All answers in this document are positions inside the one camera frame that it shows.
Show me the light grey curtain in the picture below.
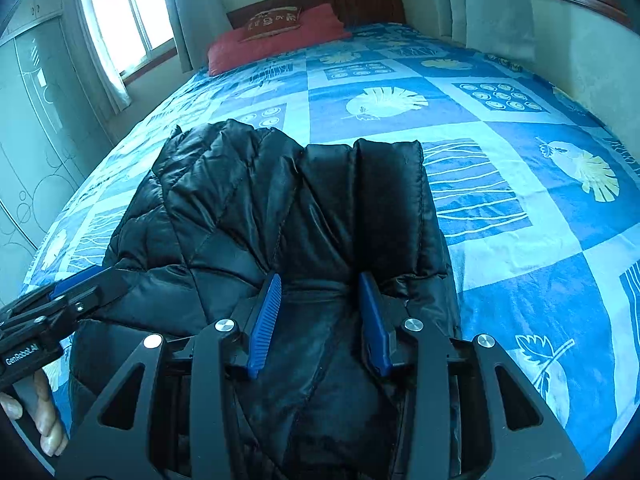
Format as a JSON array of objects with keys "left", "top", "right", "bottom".
[
  {"left": 70, "top": 0, "right": 133, "bottom": 113},
  {"left": 165, "top": 0, "right": 226, "bottom": 73},
  {"left": 444, "top": 0, "right": 537, "bottom": 56}
]

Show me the frosted glass wardrobe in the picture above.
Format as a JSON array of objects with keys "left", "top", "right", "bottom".
[{"left": 0, "top": 5, "right": 116, "bottom": 271}]

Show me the wooden headboard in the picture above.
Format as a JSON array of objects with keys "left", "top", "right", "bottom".
[{"left": 226, "top": 0, "right": 407, "bottom": 31}]

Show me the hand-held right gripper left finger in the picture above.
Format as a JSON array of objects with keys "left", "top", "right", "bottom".
[{"left": 55, "top": 271, "right": 282, "bottom": 480}]

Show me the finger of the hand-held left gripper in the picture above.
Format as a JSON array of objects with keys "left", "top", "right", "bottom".
[
  {"left": 49, "top": 265, "right": 113, "bottom": 298},
  {"left": 47, "top": 270, "right": 132, "bottom": 328}
]

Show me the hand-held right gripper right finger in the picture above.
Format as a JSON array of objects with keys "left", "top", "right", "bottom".
[{"left": 357, "top": 271, "right": 586, "bottom": 480}]

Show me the black puffer jacket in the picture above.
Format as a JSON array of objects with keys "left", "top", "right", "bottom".
[{"left": 67, "top": 119, "right": 463, "bottom": 480}]

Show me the red pillow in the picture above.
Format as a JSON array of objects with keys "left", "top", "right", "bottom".
[{"left": 206, "top": 2, "right": 353, "bottom": 77}]

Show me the window with wooden sill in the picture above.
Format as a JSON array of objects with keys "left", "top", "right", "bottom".
[{"left": 82, "top": 0, "right": 178, "bottom": 81}]

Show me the person's left hand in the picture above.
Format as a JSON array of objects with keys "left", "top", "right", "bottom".
[{"left": 0, "top": 371, "right": 69, "bottom": 458}]

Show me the brown printed cushion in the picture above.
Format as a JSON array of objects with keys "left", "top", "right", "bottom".
[{"left": 238, "top": 7, "right": 302, "bottom": 43}]

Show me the blue printed bed sheet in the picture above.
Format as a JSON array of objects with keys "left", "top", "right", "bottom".
[{"left": 25, "top": 22, "right": 640, "bottom": 476}]

